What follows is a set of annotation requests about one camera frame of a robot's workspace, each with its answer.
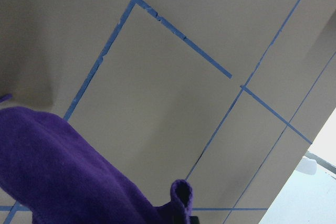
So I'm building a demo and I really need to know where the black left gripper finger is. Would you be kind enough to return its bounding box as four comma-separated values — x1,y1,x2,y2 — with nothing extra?
190,216,198,224

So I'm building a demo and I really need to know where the purple towel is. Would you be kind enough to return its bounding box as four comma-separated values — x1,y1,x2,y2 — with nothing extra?
1,106,193,223

